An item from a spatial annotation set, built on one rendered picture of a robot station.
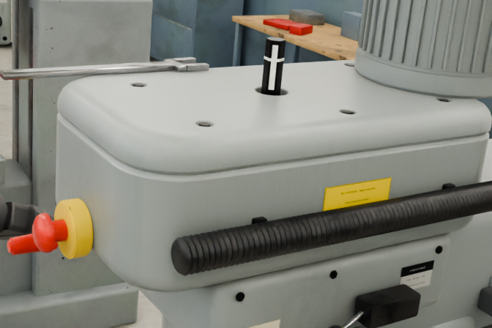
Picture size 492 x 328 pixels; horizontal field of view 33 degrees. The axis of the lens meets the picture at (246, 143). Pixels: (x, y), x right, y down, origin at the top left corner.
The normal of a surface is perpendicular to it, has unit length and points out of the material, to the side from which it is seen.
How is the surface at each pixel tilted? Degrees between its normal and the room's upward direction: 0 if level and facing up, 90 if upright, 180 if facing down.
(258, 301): 90
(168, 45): 90
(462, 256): 90
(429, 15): 90
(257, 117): 0
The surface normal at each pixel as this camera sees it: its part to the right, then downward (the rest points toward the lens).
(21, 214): 0.86, -0.11
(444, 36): -0.17, 0.30
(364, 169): 0.54, 0.31
